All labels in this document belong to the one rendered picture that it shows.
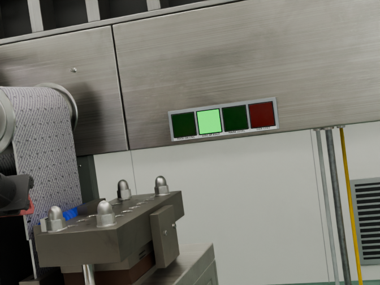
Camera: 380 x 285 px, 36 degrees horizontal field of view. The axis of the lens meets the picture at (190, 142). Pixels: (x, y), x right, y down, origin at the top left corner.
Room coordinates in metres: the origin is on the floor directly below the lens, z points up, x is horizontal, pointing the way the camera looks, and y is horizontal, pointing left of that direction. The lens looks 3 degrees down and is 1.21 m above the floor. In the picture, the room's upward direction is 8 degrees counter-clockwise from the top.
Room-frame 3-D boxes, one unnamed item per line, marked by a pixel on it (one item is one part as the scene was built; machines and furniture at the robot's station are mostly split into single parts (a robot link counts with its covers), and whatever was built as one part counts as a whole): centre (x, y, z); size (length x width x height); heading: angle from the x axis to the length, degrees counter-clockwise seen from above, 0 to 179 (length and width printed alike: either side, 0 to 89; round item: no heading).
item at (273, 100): (1.32, -0.08, 1.18); 0.25 x 0.01 x 0.07; 74
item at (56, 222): (1.07, 0.26, 1.05); 0.04 x 0.04 x 0.04
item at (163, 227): (1.21, 0.07, 0.96); 0.10 x 0.03 x 0.11; 164
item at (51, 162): (1.21, 0.29, 1.11); 0.23 x 0.01 x 0.18; 164
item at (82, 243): (1.22, 0.17, 1.00); 0.40 x 0.16 x 0.06; 164
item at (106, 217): (1.05, 0.17, 1.05); 0.04 x 0.04 x 0.04
